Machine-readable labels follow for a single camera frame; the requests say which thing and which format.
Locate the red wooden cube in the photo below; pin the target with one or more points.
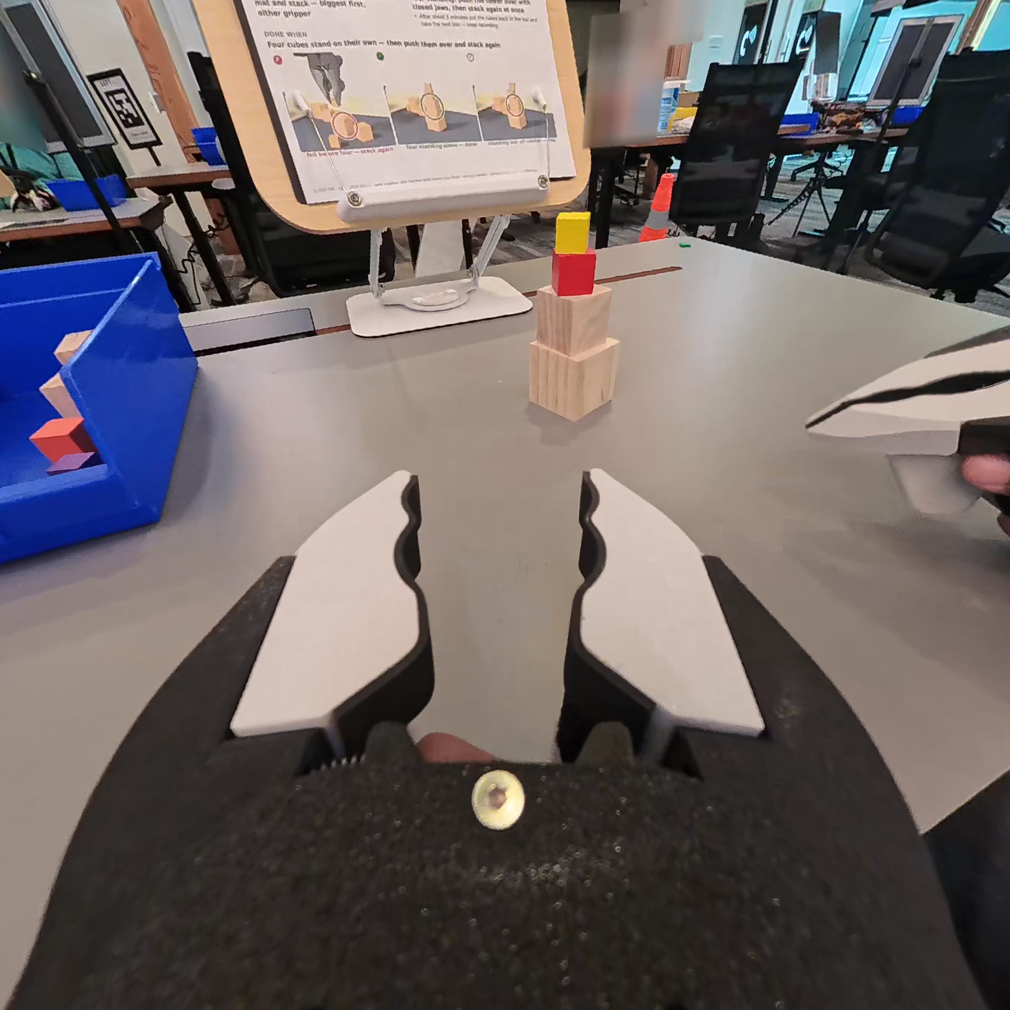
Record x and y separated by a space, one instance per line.
60 439
573 275

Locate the small blue bin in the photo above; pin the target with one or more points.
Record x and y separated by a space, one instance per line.
87 193

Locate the wooden display board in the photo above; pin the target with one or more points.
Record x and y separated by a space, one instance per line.
229 127

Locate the purple wooden cube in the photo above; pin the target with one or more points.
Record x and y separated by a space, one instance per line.
71 463

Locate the brown wooden desk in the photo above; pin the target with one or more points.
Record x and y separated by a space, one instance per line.
79 218

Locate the large wooden cube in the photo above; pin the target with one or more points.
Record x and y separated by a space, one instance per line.
73 347
572 382

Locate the black office chair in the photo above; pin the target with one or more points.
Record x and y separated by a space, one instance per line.
316 237
947 174
734 150

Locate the blue plastic bin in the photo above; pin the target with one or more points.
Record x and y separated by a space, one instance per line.
134 411

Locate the person's right hand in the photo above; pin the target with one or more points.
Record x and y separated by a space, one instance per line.
991 482

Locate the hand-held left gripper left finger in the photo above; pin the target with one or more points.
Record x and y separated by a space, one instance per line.
332 632

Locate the orange striped traffic cone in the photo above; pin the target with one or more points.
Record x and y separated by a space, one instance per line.
658 209

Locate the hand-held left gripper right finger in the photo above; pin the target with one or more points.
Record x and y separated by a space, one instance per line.
671 632

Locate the yellow wooden cube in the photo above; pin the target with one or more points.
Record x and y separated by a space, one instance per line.
573 234

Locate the white instruction sheet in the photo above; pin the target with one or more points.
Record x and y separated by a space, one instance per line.
411 79

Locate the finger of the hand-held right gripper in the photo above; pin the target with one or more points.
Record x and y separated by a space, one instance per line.
916 414
947 360

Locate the white folding stand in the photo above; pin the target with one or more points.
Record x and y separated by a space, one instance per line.
442 308

